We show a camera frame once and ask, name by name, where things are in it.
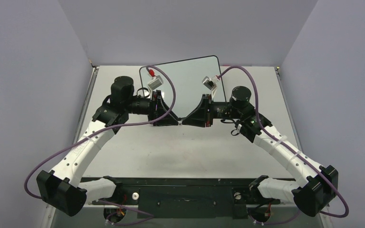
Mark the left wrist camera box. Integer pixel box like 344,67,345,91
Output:
147,76,163,95

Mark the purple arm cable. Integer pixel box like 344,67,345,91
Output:
218,65,350,226
23,65,177,227

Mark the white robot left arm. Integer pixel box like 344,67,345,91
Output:
36,76,160,217

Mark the aluminium table frame rail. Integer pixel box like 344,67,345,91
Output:
40,66,100,228

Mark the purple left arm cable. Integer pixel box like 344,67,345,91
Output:
23,65,177,227

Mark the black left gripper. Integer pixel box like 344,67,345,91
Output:
125,90,179,126

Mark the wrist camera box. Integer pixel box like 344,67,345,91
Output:
202,76,220,99
147,76,163,95

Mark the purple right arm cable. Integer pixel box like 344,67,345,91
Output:
218,65,350,226

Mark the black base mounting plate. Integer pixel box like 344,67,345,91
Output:
106,178,280,219

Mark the white whiteboard black frame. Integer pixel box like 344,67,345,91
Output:
139,55,226,118

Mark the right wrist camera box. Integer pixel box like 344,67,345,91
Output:
202,76,220,99

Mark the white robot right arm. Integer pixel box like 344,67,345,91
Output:
182,86,338,217

